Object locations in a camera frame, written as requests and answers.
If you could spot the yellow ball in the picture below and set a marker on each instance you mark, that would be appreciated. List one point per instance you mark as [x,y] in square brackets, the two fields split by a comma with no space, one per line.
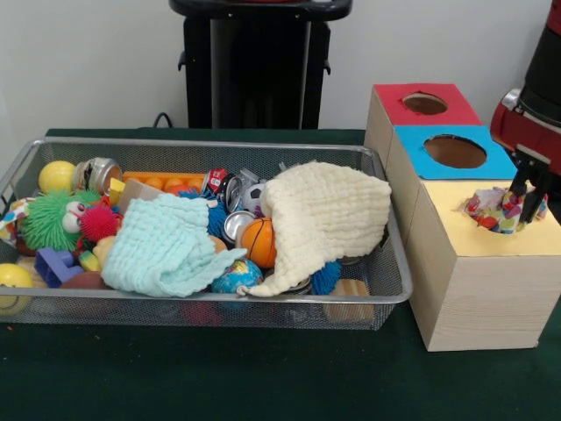
[57,175]
[13,281]

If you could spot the blue spiky ball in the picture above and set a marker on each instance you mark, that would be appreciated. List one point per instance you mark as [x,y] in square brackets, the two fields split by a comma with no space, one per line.
[326,276]

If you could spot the red spiky ball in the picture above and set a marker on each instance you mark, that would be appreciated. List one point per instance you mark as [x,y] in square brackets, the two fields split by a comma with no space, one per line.
[101,222]

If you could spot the purple toy block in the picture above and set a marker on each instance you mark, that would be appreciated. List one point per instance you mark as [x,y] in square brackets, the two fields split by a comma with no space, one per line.
[57,267]

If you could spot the orange toy basketball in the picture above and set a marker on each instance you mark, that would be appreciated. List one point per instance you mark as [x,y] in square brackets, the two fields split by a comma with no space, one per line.
[257,244]

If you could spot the wooden box with three holes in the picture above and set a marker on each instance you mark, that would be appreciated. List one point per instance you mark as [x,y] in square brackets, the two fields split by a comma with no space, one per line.
[473,289]

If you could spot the orange toy brick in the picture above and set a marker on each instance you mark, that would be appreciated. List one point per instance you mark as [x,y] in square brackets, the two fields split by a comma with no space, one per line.
[162,181]

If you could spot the mint waffle cloth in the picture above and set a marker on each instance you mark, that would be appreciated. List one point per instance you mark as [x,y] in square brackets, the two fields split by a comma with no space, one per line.
[166,250]

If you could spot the crushed silver drink can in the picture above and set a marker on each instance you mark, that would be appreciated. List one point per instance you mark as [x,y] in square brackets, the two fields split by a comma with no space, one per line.
[101,172]

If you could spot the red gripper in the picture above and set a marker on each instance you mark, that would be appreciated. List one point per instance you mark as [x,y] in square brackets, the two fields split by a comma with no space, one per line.
[530,136]

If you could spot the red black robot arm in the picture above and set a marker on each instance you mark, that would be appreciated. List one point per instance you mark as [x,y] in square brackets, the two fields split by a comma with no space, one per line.
[543,61]

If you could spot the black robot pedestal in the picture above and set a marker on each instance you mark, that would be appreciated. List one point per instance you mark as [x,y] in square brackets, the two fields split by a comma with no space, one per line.
[254,70]

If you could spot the shallow clear mesh bin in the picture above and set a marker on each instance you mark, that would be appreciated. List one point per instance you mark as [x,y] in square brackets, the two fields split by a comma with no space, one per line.
[175,311]

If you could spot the green spiky ball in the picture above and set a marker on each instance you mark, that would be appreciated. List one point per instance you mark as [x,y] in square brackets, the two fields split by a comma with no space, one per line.
[48,219]

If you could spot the cream waffle cloth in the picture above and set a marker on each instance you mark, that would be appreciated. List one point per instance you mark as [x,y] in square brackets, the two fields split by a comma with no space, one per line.
[324,215]

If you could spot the blue globe ball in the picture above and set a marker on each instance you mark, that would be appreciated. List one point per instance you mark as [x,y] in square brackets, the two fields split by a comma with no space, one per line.
[241,276]

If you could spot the small soccer ball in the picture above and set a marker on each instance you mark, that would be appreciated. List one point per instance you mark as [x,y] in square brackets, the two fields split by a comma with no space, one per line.
[254,197]

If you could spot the multicoloured patterned cloth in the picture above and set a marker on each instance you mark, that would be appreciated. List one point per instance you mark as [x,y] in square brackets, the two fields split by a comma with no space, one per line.
[491,209]

